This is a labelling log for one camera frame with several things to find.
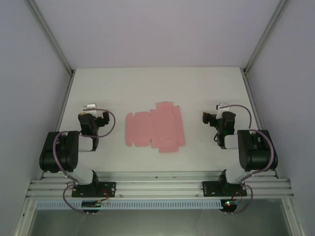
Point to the pink paper box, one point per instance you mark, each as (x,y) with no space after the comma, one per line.
(147,127)

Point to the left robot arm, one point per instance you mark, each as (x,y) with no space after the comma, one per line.
(61,152)

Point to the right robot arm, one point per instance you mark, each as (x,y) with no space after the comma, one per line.
(258,152)

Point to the left circuit board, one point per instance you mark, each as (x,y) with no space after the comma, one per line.
(93,204)

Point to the circuit board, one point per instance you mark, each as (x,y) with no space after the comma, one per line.
(229,204)
(93,204)

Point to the right circuit board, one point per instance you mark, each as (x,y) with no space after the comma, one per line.
(229,204)

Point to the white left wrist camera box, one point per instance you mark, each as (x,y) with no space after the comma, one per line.
(89,107)

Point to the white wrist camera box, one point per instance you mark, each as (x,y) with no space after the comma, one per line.
(89,107)
(222,108)

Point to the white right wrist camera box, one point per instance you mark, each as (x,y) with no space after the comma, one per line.
(222,108)

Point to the aluminium side rail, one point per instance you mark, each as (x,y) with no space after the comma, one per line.
(252,98)
(64,100)

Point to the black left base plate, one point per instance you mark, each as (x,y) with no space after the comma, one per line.
(108,189)

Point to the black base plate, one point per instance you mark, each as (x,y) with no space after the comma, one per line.
(209,189)
(108,189)

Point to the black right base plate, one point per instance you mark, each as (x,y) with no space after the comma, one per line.
(209,189)

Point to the narrow aluminium rail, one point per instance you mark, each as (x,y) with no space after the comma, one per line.
(157,175)

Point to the aluminium frame post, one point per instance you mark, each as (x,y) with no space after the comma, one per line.
(264,37)
(54,41)

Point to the wide aluminium mounting rail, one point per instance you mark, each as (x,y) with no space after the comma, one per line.
(157,189)

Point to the aluminium frame leg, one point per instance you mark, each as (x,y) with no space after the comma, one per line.
(292,216)
(23,218)

